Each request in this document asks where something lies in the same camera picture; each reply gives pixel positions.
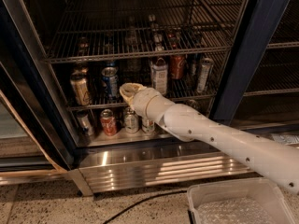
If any clear water bottle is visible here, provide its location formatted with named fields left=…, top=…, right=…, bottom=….
left=125, top=16, right=141, bottom=73

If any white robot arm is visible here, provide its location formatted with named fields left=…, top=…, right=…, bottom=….
left=120, top=83, right=299, bottom=194

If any white label juice bottle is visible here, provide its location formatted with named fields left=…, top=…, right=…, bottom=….
left=149, top=56, right=168, bottom=95

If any red can bottom shelf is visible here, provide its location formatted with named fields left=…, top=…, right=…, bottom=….
left=100, top=109, right=117, bottom=136

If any stainless steel fridge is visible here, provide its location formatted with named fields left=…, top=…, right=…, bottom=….
left=0, top=0, right=298, bottom=195

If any open fridge door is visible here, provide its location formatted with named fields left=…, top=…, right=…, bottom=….
left=0, top=61, right=72, bottom=185

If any blue pepsi can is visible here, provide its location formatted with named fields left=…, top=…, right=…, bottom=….
left=186, top=99, right=200, bottom=110
left=101, top=67, right=120, bottom=100

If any green white can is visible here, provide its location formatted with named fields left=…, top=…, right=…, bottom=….
left=123, top=107, right=139, bottom=133
left=142, top=118, right=155, bottom=133

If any gold beverage can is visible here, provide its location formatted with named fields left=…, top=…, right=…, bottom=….
left=70, top=73, right=92, bottom=106

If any silver can bottom left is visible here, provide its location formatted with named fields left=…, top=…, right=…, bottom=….
left=76, top=111, right=94, bottom=136

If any red Coca-Cola can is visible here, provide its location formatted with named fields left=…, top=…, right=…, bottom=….
left=169, top=54, right=186, bottom=79

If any blue Pepsi can bottom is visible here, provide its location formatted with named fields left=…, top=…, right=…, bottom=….
left=186, top=99, right=200, bottom=110

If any dark can behind red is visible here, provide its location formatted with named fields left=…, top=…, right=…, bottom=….
left=187, top=53, right=200, bottom=77

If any tall silver can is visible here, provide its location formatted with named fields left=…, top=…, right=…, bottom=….
left=196, top=57, right=214, bottom=93

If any clear plastic bin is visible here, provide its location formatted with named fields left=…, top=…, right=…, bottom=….
left=187, top=178, right=297, bottom=224

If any middle wire shelf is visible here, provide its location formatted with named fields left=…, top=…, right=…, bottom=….
left=53, top=52, right=226, bottom=111

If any upper wire shelf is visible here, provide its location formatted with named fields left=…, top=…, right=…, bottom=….
left=46, top=0, right=246, bottom=63

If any black cable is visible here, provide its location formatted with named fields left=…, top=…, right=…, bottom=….
left=102, top=189, right=188, bottom=224

